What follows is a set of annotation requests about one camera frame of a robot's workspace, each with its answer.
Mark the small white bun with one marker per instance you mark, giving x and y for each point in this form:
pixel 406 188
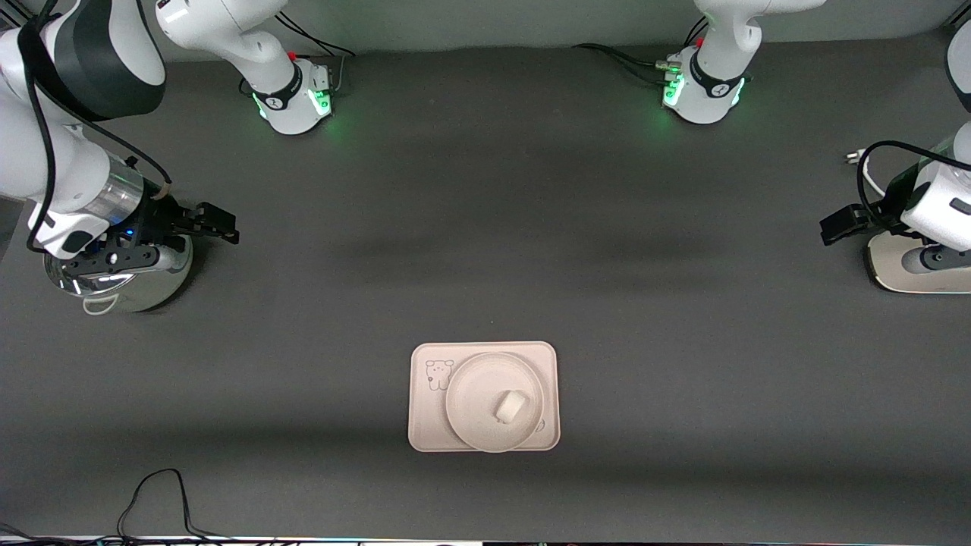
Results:
pixel 511 406

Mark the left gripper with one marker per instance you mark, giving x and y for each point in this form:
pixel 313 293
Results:
pixel 882 209

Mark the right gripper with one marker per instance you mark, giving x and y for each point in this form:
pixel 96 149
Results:
pixel 162 217

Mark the steel pot with glass lid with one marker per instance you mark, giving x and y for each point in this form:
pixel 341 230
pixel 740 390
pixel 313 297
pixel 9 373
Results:
pixel 144 292

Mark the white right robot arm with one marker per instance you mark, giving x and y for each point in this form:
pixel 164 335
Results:
pixel 220 26

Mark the beige rectangular rabbit tray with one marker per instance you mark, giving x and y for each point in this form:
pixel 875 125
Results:
pixel 425 417

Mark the round beige plate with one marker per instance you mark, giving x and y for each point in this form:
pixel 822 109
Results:
pixel 478 394

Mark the white toaster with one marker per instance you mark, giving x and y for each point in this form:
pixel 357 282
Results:
pixel 895 277

